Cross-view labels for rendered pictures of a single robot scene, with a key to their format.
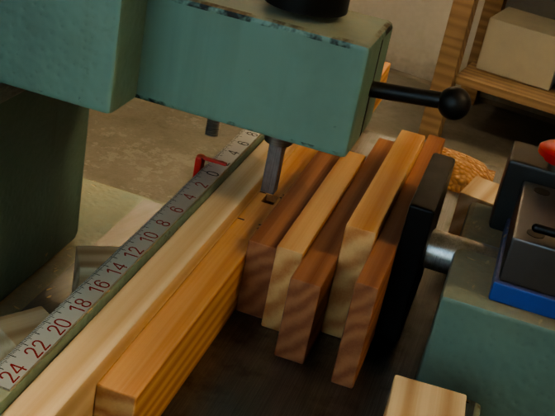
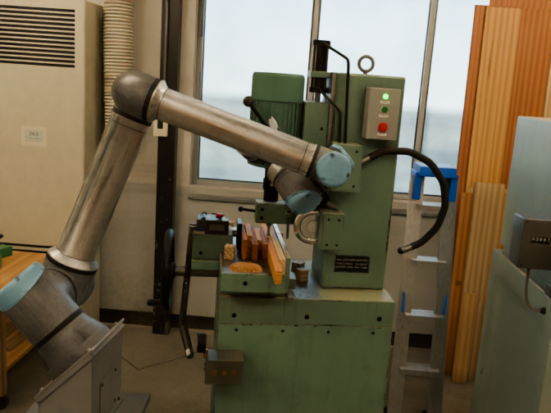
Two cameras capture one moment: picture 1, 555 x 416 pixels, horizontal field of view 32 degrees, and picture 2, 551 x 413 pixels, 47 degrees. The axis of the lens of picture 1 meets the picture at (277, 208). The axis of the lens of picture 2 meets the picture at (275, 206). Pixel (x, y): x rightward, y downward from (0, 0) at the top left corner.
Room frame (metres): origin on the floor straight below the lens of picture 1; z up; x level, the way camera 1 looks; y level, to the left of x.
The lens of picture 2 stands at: (2.58, -0.66, 1.49)
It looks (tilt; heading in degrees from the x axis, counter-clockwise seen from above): 12 degrees down; 161
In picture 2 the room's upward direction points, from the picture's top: 4 degrees clockwise
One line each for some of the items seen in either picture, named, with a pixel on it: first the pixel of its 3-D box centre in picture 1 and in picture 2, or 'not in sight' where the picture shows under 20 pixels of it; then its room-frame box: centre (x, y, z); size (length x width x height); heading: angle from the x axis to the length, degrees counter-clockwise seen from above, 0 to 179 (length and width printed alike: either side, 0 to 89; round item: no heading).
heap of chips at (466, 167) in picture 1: (438, 160); (245, 265); (0.78, -0.13, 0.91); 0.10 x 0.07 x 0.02; 78
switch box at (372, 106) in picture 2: not in sight; (380, 113); (0.77, 0.29, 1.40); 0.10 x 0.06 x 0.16; 78
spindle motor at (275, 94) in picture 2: not in sight; (275, 120); (0.57, 0.01, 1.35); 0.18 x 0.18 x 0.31
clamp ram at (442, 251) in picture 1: (462, 258); (229, 233); (0.52, -0.12, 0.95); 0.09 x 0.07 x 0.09; 168
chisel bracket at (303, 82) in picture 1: (261, 69); (275, 214); (0.57, 0.03, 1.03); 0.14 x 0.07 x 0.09; 78
